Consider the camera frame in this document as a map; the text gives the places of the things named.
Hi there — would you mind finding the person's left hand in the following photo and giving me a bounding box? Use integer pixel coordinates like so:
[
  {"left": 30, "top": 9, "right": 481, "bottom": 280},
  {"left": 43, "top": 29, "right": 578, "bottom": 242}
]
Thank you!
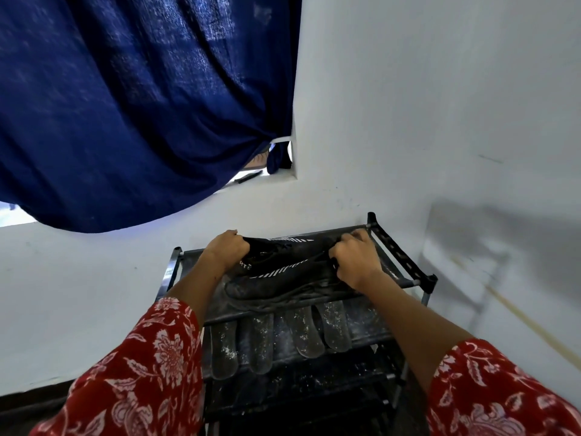
[{"left": 203, "top": 230, "right": 251, "bottom": 274}]

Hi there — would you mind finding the black white-striped sneaker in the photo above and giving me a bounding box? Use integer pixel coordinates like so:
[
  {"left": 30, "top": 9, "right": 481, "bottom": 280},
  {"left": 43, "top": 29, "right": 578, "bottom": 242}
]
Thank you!
[
  {"left": 236, "top": 234, "right": 350, "bottom": 274},
  {"left": 224, "top": 259, "right": 364, "bottom": 313}
]

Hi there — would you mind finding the person's right forearm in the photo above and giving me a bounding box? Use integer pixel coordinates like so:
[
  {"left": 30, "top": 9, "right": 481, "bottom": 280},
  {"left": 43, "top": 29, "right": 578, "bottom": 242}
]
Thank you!
[{"left": 358, "top": 269, "right": 474, "bottom": 395}]

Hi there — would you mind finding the thin wooden stick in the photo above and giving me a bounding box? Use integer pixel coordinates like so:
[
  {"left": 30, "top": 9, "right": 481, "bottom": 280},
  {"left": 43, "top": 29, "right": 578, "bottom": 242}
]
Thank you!
[{"left": 454, "top": 258, "right": 581, "bottom": 359}]

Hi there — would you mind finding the red floral garment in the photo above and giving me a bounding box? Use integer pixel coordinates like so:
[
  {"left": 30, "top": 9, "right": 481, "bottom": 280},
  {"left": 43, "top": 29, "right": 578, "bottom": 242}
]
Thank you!
[{"left": 28, "top": 297, "right": 581, "bottom": 436}]

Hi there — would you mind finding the dark blue curtain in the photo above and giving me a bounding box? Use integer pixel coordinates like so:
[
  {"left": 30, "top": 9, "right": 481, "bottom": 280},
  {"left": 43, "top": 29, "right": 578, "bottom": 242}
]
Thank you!
[{"left": 0, "top": 0, "right": 303, "bottom": 234}]

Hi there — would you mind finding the person's right hand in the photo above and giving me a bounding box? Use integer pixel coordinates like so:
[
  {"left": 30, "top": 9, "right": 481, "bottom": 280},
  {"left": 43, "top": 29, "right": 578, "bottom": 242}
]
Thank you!
[{"left": 329, "top": 229, "right": 385, "bottom": 292}]

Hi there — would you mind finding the black metal shoe rack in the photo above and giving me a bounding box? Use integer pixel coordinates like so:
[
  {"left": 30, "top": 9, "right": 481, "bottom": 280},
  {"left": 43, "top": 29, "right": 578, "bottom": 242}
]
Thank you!
[{"left": 156, "top": 212, "right": 439, "bottom": 436}]

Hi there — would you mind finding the dusty grey slipper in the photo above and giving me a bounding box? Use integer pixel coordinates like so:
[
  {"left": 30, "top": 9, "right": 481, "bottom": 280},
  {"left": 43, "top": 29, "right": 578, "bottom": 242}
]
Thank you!
[
  {"left": 246, "top": 313, "right": 275, "bottom": 375},
  {"left": 210, "top": 319, "right": 239, "bottom": 381},
  {"left": 317, "top": 300, "right": 353, "bottom": 354},
  {"left": 285, "top": 306, "right": 326, "bottom": 359}
]

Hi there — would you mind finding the person's left forearm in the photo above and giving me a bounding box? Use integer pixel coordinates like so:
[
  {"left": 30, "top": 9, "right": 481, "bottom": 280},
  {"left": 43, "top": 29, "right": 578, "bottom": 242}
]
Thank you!
[{"left": 165, "top": 254, "right": 229, "bottom": 328}]

